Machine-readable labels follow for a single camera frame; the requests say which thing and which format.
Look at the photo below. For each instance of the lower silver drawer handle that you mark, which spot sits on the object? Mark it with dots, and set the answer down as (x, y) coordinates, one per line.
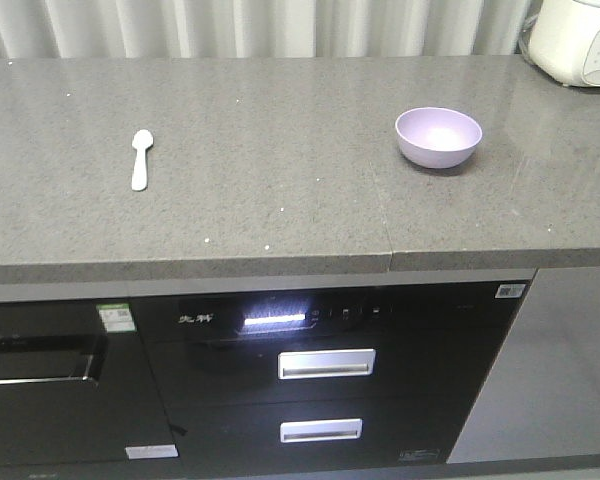
(320, 430)

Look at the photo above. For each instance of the pale green plastic spoon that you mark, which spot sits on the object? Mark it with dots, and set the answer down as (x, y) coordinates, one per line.
(141, 143)

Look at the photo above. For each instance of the upper silver drawer handle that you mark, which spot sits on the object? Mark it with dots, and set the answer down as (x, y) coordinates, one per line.
(326, 363)

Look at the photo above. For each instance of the white pleated curtain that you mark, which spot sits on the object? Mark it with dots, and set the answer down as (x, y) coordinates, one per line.
(244, 29)

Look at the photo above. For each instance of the black built-in dishwasher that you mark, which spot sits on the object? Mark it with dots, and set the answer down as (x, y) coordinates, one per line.
(78, 399)

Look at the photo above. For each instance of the black disinfection cabinet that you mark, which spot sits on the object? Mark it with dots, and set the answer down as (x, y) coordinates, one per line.
(293, 381)

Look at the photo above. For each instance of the grey cabinet door panel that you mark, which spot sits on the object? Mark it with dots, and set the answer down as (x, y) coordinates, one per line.
(541, 399)

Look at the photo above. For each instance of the white rice cooker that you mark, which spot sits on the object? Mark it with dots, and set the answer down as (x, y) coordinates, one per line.
(565, 42)

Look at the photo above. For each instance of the purple plastic bowl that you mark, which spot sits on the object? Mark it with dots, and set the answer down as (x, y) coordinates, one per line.
(436, 137)

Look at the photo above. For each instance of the silver drawer handle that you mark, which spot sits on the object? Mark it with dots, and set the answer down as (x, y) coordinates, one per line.
(326, 363)
(320, 430)

